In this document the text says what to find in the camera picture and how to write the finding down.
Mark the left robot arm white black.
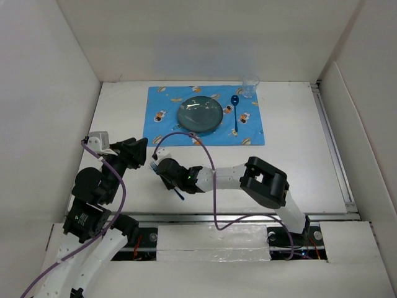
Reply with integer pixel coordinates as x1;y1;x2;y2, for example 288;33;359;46
34;132;148;297

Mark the blue metal spoon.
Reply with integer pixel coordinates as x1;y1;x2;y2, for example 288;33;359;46
230;95;239;133

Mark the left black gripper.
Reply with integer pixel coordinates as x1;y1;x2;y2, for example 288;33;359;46
103;136;147;202

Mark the blue metal fork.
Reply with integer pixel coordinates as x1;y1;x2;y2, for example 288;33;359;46
149;161;185;201

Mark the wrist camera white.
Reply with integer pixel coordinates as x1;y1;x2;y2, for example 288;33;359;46
85;131;110;154
153;147;172;163

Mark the clear plastic cup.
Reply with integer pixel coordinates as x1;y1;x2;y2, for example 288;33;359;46
242;74;260;98

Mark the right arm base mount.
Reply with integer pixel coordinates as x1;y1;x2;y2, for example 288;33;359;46
267;224;328;261

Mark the blue space print placemat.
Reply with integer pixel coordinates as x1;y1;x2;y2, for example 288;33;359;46
143;85;265;147

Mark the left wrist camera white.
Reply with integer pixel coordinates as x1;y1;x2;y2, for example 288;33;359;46
85;131;110;154

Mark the teal ceramic plate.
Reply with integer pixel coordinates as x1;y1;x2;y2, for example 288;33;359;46
177;96;223;133

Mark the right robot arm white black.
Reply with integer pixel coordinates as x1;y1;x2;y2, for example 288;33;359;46
151;156;310;245

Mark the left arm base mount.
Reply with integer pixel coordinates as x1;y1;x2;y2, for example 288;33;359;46
112;224;158;261

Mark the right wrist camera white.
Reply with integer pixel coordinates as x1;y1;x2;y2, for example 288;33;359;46
153;147;172;163

